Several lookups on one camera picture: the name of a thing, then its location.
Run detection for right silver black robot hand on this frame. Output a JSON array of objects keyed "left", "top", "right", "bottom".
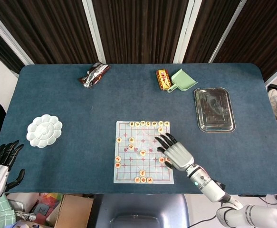
[{"left": 154, "top": 133, "right": 195, "bottom": 172}]

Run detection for green checked cloth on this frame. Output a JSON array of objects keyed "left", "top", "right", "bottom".
[{"left": 0, "top": 192, "right": 18, "bottom": 227}]

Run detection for translucent plastic xiangqi board sheet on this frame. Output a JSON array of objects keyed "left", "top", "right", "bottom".
[{"left": 113, "top": 120, "right": 175, "bottom": 185}]

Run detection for colourful foam tiles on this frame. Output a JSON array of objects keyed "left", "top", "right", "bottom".
[{"left": 32, "top": 193, "right": 63, "bottom": 224}]

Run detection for rectangular stainless steel tray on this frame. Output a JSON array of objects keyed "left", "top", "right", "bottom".
[{"left": 194, "top": 87, "right": 236, "bottom": 133}]

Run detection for grey blue chair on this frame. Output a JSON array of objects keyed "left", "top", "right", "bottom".
[{"left": 94, "top": 193, "right": 191, "bottom": 228}]

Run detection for white flower-shaped paint palette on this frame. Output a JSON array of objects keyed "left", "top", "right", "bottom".
[{"left": 26, "top": 114, "right": 63, "bottom": 149}]

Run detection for green plastic dustpan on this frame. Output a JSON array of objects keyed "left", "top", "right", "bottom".
[{"left": 167, "top": 68, "right": 198, "bottom": 93}]

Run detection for yellow red chess box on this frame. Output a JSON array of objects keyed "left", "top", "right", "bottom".
[{"left": 156, "top": 69, "right": 173, "bottom": 92}]

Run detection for brown cardboard box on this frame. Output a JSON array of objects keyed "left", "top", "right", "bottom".
[{"left": 45, "top": 194, "right": 96, "bottom": 228}]

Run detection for blue felt tablecloth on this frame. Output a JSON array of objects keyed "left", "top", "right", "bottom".
[{"left": 0, "top": 63, "right": 277, "bottom": 196}]

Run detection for white sneaker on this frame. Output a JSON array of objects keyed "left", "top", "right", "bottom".
[{"left": 267, "top": 89, "right": 277, "bottom": 121}]

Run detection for crumpled dark snack bag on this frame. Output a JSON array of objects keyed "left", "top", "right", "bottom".
[{"left": 78, "top": 61, "right": 112, "bottom": 89}]

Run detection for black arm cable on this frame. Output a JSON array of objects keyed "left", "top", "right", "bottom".
[{"left": 210, "top": 178, "right": 226, "bottom": 190}]

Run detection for white frame post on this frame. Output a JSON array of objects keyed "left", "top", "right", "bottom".
[
  {"left": 173, "top": 0, "right": 202, "bottom": 64},
  {"left": 208, "top": 0, "right": 246, "bottom": 64},
  {"left": 82, "top": 0, "right": 106, "bottom": 63},
  {"left": 0, "top": 4, "right": 36, "bottom": 66}
]

